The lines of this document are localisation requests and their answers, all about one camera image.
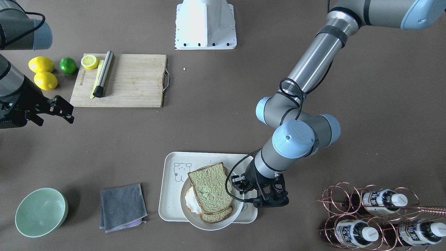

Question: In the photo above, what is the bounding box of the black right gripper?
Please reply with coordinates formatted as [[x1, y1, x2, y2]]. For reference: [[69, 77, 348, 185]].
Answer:
[[0, 76, 74, 129]]

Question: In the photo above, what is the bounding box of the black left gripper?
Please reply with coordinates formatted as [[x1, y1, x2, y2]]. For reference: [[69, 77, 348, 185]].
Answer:
[[231, 162, 289, 208]]

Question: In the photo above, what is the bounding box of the white round plate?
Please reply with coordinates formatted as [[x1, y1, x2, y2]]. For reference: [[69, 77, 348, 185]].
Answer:
[[180, 165, 243, 231]]

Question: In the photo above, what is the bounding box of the bread slice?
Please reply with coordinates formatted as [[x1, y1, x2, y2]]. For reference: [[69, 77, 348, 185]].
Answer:
[[200, 205, 233, 224], [188, 162, 233, 215]]

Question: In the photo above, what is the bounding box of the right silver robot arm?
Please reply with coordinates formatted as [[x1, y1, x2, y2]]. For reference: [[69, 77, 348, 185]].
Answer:
[[0, 0, 74, 129]]

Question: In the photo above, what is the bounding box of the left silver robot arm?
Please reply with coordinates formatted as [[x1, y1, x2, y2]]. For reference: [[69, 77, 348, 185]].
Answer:
[[226, 0, 445, 208]]

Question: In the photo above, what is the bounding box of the cream rabbit tray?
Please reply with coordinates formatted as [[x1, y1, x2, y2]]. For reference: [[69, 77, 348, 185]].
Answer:
[[158, 152, 257, 224]]

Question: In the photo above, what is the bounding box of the yellow lemon far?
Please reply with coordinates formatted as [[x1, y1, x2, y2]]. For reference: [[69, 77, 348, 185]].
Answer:
[[33, 71, 58, 90]]

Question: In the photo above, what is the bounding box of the yellow lemon near lime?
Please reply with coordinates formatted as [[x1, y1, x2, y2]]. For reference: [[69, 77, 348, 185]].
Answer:
[[28, 56, 55, 73]]

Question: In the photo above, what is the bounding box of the green lime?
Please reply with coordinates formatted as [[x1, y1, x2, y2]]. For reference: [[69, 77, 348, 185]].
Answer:
[[59, 57, 77, 76]]

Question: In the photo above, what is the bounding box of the steel muddler black tip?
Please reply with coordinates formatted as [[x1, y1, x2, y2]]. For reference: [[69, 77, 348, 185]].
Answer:
[[92, 51, 115, 98]]

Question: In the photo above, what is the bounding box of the half lemon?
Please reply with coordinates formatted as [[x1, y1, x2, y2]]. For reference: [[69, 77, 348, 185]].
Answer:
[[80, 54, 99, 70]]

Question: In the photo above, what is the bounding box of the bread slice on plate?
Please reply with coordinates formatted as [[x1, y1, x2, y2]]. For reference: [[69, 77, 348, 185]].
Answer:
[[200, 205, 233, 224]]

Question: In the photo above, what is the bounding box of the fried egg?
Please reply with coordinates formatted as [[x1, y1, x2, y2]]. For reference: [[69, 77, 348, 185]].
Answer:
[[185, 186, 203, 215]]

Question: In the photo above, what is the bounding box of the wooden cutting board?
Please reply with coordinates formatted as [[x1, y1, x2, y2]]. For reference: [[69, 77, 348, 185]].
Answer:
[[70, 53, 167, 108]]

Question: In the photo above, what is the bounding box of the tea bottle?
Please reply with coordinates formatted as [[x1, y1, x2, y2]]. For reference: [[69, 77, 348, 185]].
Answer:
[[341, 189, 408, 217], [395, 219, 446, 247], [319, 217, 379, 248]]

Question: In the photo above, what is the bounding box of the mint green bowl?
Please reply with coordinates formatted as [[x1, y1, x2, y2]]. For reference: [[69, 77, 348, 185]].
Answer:
[[15, 188, 68, 238]]

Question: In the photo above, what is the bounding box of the grey folded cloth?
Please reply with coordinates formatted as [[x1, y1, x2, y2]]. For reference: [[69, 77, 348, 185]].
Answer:
[[99, 183, 148, 233]]

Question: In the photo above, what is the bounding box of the copper wire bottle rack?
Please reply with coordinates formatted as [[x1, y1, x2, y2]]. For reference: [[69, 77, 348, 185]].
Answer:
[[319, 182, 445, 251]]

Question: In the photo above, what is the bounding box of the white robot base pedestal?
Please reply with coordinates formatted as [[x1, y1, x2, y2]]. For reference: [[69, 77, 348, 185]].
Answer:
[[174, 0, 237, 50]]

